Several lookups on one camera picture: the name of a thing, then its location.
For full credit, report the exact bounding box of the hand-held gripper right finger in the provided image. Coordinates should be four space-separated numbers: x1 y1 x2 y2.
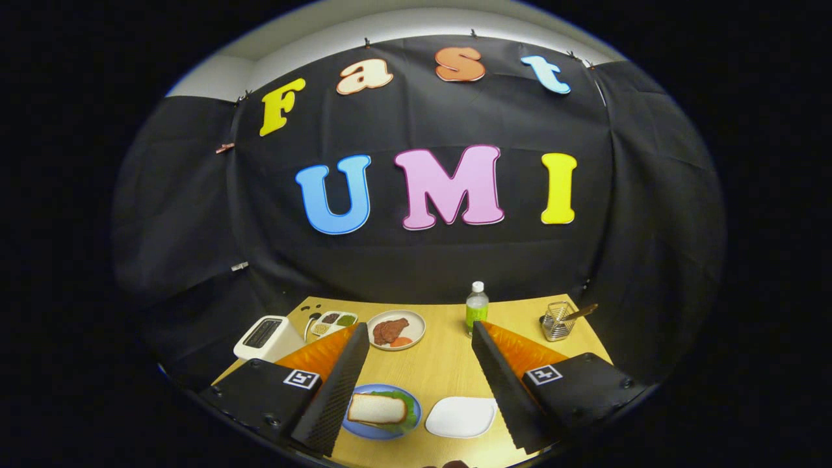
471 320 647 454

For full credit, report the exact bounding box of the black backdrop cloth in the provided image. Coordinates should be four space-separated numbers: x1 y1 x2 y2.
110 36 725 391

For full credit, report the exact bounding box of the wire mesh basket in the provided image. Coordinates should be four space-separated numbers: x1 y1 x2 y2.
540 301 578 342

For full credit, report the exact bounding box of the white round plate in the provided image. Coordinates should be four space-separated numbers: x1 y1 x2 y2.
367 309 426 351

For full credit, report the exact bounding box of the green lettuce leaf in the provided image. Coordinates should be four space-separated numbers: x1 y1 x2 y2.
369 390 417 434

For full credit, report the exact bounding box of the white square plate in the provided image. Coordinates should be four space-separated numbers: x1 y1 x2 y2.
425 396 498 439

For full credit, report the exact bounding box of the white toaster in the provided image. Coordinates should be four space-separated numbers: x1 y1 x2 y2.
233 315 306 363

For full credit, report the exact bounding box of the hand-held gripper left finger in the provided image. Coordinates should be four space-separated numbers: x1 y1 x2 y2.
198 323 370 457

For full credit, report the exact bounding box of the divided white dish with beans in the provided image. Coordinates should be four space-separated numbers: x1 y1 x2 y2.
310 311 359 339

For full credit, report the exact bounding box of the green label plastic bottle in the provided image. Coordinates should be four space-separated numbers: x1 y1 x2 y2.
465 281 489 337

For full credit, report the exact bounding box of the toasted white bread slice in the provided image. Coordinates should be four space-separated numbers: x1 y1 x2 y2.
347 393 408 425

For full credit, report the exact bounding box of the blue round plate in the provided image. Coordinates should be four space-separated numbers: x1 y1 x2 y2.
343 383 422 440

